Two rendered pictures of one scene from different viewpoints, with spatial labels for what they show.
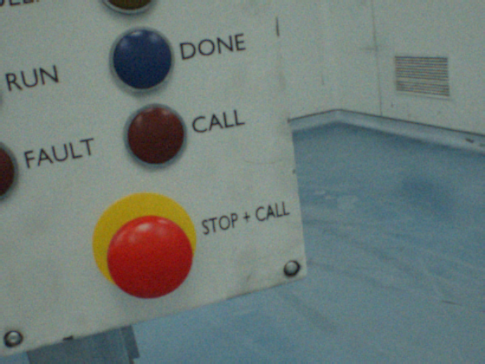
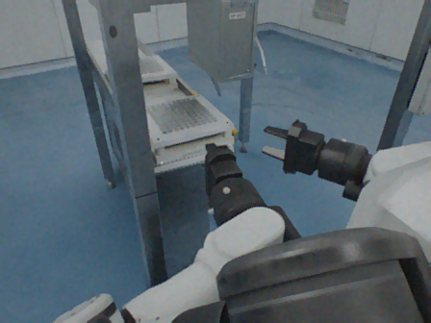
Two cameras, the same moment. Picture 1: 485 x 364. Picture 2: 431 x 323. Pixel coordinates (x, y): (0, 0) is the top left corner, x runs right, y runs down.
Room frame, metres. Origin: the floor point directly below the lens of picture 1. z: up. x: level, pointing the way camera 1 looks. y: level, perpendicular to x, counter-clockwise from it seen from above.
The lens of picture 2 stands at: (-0.66, 1.01, 1.39)
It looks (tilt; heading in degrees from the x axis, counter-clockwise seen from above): 35 degrees down; 349
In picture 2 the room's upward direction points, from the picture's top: straight up
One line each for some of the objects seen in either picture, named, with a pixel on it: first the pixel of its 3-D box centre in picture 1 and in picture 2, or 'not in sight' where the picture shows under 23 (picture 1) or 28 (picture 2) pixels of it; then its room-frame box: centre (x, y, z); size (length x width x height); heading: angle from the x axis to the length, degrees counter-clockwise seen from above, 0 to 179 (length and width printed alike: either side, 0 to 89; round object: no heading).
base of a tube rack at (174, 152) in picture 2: not in sight; (181, 131); (0.28, 0.94, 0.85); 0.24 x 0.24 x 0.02; 15
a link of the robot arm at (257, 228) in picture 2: not in sight; (242, 254); (-0.35, 0.91, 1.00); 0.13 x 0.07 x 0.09; 119
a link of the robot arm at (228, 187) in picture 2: not in sight; (227, 190); (-0.19, 0.90, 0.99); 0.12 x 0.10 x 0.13; 6
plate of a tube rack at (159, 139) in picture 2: not in sight; (180, 117); (0.28, 0.94, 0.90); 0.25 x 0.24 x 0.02; 105
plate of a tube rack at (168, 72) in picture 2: not in sight; (139, 69); (0.74, 1.06, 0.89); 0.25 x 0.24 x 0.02; 105
